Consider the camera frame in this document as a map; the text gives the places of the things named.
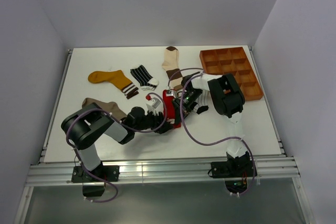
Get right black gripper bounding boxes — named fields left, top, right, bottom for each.
left=172, top=89, right=203, bottom=126

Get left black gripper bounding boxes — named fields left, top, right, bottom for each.
left=133, top=108, right=174, bottom=134

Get red christmas sock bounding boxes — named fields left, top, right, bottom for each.
left=162, top=90, right=181, bottom=129

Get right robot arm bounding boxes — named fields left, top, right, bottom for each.
left=172, top=73, right=253, bottom=177

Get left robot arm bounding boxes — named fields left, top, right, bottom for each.
left=61, top=103, right=173, bottom=182

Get white black striped sock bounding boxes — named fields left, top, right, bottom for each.
left=193, top=93, right=209, bottom=114

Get taupe sock maroon stripes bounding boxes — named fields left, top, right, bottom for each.
left=81, top=98, right=127, bottom=121

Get navy white striped sock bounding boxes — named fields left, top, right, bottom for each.
left=130, top=65, right=159, bottom=91

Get cream brown block sock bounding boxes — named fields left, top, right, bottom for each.
left=162, top=46, right=183, bottom=91

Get mustard yellow striped sock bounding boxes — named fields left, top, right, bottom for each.
left=88, top=70, right=139, bottom=99

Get orange wooden compartment tray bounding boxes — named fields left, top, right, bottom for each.
left=199, top=47, right=264, bottom=101

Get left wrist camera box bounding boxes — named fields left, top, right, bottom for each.
left=145, top=94, right=164, bottom=115

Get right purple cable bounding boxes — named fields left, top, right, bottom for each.
left=167, top=67, right=257, bottom=196

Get purple cable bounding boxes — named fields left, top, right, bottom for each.
left=65, top=93, right=169, bottom=204
left=167, top=67, right=257, bottom=196

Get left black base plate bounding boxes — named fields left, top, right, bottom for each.
left=71, top=165, right=120, bottom=183

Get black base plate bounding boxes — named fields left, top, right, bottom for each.
left=71, top=165, right=120, bottom=183
left=208, top=161, right=258, bottom=178

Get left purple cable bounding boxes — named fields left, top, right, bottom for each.
left=65, top=93, right=169, bottom=204

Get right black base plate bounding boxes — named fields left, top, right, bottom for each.
left=208, top=161, right=258, bottom=178

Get aluminium front rail frame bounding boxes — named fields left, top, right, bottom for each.
left=25, top=155, right=300, bottom=187

